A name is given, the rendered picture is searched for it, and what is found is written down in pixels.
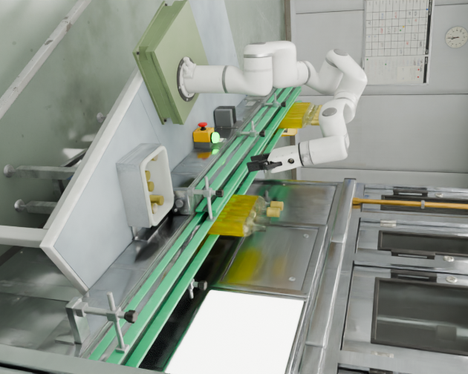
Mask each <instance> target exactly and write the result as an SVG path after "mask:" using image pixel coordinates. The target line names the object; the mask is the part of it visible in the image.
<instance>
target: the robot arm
mask: <svg viewBox="0 0 468 374"><path fill-rule="evenodd" d="M243 59H244V72H243V71H242V70H241V69H239V68H237V67H236V66H233V65H196V64H192V63H191V62H190V60H189V58H188V57H184V58H183V60H184V63H183V65H182V67H181V72H180V86H181V90H182V93H183V95H184V96H185V97H191V96H193V94H194V93H199V94H246V95H251V96H266V95H268V94H269V93H270V92H271V89H272V86H273V87H275V88H289V87H293V86H298V85H307V86H308V87H310V88H312V89H314V90H315V91H317V92H319V93H321V94H324V95H329V94H332V93H333V92H334V91H336V92H335V94H334V98H333V100H331V101H329V102H326V103H325V104H324V105H323V106H322V107H321V110H320V112H319V125H320V128H321V131H322V135H323V138H319V139H315V140H308V141H304V142H299V143H298V145H291V146H286V147H281V148H276V149H273V150H272V151H271V152H270V153H265V154H263V155H262V154H259V155H255V156H251V157H250V159H251V161H252V162H248V163H247V168H248V171H249V172H252V171H260V170H267V171H268V170H270V169H271V170H270V172H271V173H276V172H280V171H285V170H289V169H292V168H297V167H299V166H301V165H302V166H308V165H316V164H320V163H328V162H333V161H337V160H344V159H345V158H346V157H347V156H348V147H349V138H348V132H347V129H346V126H345V124H346V123H349V122H350V121H351V120H352V119H353V118H354V115H355V112H356V109H357V103H358V101H359V98H360V96H361V94H362V92H363V90H364V88H365V86H366V84H367V81H368V80H367V76H366V74H365V73H364V71H363V70H362V68H361V67H360V66H359V65H358V64H357V63H356V62H355V61H354V60H353V59H352V58H351V57H350V56H349V55H348V54H347V53H346V52H345V51H344V50H340V49H332V50H330V51H328V53H327V55H326V57H325V61H324V62H323V64H322V67H321V69H320V72H319V73H317V72H316V71H315V69H314V67H313V65H312V64H311V63H310V62H308V61H304V60H303V61H298V62H297V61H296V46H295V45H294V43H292V42H289V41H273V42H257V43H250V44H248V45H246V46H245V48H244V52H243ZM269 162H271V164H269ZM266 163H267V165H266Z"/></svg>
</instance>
